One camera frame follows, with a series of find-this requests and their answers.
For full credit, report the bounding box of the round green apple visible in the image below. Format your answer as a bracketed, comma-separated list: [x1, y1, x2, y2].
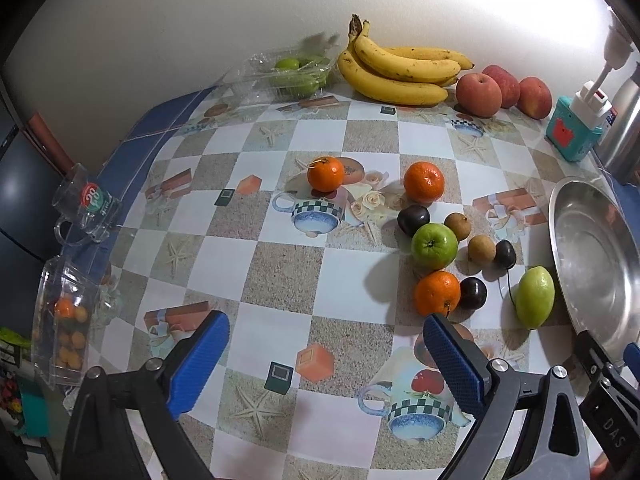
[411, 223, 458, 271]

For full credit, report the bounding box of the white plug adapter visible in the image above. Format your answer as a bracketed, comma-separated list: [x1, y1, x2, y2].
[570, 10, 632, 130]

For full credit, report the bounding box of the teal toy box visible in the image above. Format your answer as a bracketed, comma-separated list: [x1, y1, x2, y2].
[546, 96, 602, 162]

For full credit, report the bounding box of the small stemmed orange tangerine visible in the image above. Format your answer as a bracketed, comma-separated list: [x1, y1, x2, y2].
[307, 156, 345, 193]

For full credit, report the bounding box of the right red apple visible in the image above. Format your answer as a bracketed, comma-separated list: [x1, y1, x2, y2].
[516, 77, 553, 119]

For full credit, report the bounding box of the large orange tangerine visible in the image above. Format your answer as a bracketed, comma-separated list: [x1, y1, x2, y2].
[402, 162, 445, 204]

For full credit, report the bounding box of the clear box of kumquats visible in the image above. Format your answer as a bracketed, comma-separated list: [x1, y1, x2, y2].
[30, 256, 100, 389]

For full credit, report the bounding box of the elongated green mango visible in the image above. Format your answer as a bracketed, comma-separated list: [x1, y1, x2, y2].
[514, 266, 555, 330]

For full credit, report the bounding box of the steel round plate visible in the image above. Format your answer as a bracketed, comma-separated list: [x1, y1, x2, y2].
[548, 178, 639, 365]

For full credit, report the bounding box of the red apple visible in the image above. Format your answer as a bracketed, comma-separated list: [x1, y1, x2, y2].
[456, 73, 502, 118]
[516, 77, 553, 119]
[483, 65, 521, 108]

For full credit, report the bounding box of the steel kettle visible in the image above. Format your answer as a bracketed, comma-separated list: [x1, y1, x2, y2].
[594, 66, 640, 184]

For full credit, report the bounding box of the clear box of limes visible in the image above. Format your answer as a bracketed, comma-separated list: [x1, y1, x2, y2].
[220, 46, 340, 105]

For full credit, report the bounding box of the middle red apple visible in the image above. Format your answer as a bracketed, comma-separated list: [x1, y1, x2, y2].
[483, 65, 521, 108]

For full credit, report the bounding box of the brown longan lower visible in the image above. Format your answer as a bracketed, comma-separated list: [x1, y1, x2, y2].
[468, 234, 496, 266]

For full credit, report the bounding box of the dark plum with stem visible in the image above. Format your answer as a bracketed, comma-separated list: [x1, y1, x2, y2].
[493, 238, 519, 311]

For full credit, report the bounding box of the yellow banana bunch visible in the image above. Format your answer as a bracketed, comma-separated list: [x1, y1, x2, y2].
[337, 14, 474, 107]

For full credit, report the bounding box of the brown longan upper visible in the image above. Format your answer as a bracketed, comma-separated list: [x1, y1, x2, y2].
[444, 212, 472, 242]

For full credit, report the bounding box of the front red apple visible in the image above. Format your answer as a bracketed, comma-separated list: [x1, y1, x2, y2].
[456, 73, 502, 118]

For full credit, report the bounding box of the brown longan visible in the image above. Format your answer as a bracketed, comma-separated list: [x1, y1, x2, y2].
[444, 212, 472, 242]
[468, 234, 496, 266]

